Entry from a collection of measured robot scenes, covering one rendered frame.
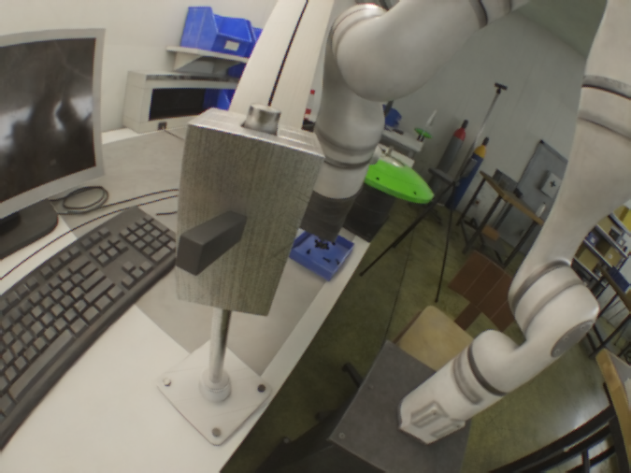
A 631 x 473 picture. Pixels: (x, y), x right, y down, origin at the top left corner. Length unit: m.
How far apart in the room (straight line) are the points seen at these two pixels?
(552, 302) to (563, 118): 5.75
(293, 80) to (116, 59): 0.92
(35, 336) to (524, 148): 5.81
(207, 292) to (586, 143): 0.30
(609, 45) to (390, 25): 0.18
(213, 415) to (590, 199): 0.42
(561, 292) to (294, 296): 0.37
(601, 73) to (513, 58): 5.51
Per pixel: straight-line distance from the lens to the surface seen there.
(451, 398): 0.39
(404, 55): 0.20
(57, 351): 0.36
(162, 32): 1.14
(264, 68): 0.19
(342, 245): 0.59
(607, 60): 0.27
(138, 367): 0.35
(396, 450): 0.46
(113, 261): 0.43
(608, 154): 0.26
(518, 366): 0.33
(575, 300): 0.30
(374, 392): 0.47
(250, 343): 0.36
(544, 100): 5.84
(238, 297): 0.15
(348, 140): 0.26
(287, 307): 0.42
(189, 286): 0.15
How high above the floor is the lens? 1.22
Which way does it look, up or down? 32 degrees down
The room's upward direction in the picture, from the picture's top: 22 degrees clockwise
